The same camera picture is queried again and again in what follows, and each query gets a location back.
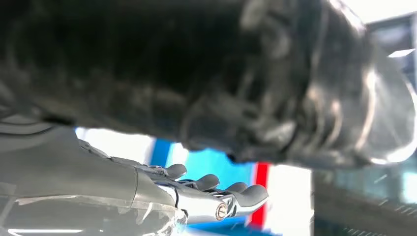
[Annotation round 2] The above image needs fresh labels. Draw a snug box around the red barrier belt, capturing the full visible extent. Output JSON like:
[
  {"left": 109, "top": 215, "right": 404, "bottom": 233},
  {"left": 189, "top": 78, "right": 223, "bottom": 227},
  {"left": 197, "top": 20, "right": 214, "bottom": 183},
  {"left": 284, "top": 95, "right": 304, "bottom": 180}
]
[{"left": 249, "top": 162, "right": 271, "bottom": 229}]

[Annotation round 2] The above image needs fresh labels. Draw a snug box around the white car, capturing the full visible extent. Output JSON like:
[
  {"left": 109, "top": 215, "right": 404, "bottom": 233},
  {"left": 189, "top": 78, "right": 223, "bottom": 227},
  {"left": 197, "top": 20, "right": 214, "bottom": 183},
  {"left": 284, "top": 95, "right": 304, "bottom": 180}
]
[{"left": 75, "top": 127, "right": 314, "bottom": 236}]

